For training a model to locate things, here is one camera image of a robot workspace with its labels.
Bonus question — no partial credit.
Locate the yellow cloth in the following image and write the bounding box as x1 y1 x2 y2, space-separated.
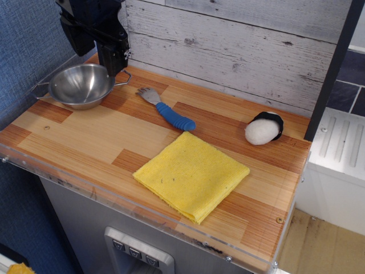
133 132 250 224

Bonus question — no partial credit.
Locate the blue handled metal spork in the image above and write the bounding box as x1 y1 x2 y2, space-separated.
137 87 196 131

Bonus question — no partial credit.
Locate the stainless steel bowl with handles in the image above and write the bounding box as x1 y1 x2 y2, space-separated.
36 63 132 110

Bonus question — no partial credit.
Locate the yellow object at corner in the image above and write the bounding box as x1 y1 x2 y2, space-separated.
6 263 35 274

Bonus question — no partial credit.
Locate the dark vertical post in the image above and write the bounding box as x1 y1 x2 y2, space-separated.
304 0 364 142

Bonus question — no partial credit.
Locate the silver button control panel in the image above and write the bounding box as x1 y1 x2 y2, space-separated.
104 227 175 273

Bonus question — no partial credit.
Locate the white and black plush toy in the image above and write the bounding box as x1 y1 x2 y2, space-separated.
245 111 284 146

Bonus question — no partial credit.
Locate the clear acrylic table edge guard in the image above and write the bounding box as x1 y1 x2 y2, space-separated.
1 137 311 273

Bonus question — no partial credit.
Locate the white ridged appliance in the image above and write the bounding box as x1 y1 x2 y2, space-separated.
295 108 364 234

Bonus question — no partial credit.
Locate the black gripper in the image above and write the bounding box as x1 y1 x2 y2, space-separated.
56 1 130 76

